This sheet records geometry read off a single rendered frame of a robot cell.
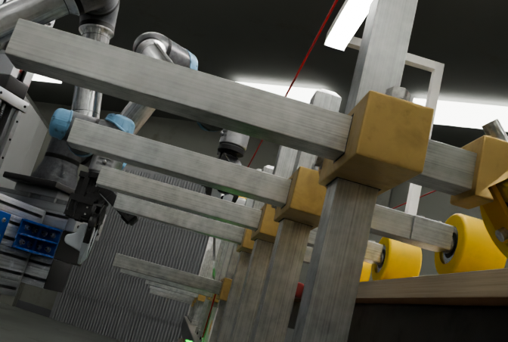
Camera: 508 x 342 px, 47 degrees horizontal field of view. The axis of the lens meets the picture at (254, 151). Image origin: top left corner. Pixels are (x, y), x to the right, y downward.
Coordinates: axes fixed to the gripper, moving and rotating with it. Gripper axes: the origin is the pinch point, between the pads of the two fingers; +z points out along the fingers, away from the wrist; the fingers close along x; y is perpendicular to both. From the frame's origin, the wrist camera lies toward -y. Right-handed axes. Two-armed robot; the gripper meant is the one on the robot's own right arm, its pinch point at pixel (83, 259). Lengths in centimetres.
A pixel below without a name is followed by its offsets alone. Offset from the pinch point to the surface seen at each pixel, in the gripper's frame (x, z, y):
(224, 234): 26.5, -11.1, -28.9
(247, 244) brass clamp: 30.0, -10.1, -33.6
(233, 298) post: 22.7, 0.1, -34.4
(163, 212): 26.5, -12.0, -16.3
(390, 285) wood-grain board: 61, -6, -52
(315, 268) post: 97, -2, -33
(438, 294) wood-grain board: 78, -5, -52
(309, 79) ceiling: -501, -279, -102
